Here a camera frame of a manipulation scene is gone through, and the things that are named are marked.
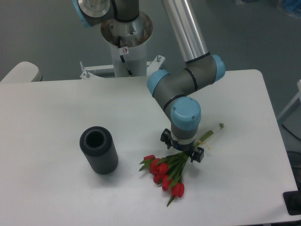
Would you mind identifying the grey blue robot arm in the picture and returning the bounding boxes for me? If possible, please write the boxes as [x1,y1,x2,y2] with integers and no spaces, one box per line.
[73,0,225,162]

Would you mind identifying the white frame at right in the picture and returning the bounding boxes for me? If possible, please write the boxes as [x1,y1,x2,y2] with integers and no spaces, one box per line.
[276,80,301,124]

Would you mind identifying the white pedestal base frame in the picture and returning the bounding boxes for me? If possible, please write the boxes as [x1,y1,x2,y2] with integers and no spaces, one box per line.
[79,55,166,80]

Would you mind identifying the black device at table edge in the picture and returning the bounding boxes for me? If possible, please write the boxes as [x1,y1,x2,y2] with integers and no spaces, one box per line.
[283,191,301,216]

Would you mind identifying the blue plastic bag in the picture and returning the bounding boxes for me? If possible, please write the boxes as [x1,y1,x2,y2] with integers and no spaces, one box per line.
[282,0,301,17]

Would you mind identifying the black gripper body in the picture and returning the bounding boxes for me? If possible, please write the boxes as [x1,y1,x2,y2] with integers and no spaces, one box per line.
[172,140,195,156]

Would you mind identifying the black pedestal cable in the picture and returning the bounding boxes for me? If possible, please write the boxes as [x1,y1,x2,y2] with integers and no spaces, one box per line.
[119,55,134,77]

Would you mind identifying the red tulip bouquet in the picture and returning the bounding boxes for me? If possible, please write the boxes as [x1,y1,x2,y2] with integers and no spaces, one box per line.
[139,123,224,206]

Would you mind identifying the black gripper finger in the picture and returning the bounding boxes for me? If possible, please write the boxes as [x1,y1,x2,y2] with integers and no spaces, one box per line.
[160,129,174,149]
[187,147,204,163]

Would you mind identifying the white chair armrest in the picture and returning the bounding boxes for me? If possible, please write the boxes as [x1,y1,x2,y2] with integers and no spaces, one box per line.
[0,61,43,84]

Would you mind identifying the dark grey ribbed vase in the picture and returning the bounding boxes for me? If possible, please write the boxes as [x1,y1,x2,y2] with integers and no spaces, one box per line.
[79,126,119,175]

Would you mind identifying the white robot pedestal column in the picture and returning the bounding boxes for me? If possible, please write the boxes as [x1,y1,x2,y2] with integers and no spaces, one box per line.
[101,11,153,75]

